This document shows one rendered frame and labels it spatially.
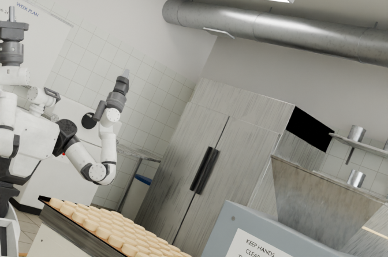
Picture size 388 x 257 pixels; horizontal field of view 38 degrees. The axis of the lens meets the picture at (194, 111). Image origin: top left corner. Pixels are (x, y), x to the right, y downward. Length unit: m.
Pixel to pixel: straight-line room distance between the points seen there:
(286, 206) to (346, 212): 0.15
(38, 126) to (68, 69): 4.24
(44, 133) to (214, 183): 3.53
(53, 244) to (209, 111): 4.41
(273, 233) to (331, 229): 0.15
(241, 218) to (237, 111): 4.67
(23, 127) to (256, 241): 1.34
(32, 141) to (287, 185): 1.32
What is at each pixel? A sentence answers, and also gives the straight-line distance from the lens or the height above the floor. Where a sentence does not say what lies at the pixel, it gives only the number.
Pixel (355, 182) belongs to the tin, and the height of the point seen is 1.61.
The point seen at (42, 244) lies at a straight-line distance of 1.90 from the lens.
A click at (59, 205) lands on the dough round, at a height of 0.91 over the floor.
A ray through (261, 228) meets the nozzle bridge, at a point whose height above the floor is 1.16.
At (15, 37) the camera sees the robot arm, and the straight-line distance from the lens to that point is 2.18.
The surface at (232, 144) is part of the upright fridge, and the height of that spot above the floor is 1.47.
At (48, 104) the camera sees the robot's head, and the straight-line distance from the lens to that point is 2.48.
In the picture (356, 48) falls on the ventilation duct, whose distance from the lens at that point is 5.22.
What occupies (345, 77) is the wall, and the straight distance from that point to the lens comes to 6.44.
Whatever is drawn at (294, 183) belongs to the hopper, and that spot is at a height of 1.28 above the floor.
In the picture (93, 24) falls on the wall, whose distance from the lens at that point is 6.70.
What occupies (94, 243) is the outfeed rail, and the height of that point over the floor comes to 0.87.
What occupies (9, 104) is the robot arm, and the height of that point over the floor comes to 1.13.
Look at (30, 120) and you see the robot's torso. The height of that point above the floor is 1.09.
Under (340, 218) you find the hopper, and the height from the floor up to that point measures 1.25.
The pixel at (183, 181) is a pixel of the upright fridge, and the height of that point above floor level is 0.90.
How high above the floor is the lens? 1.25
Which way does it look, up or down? 4 degrees up
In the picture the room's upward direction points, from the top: 24 degrees clockwise
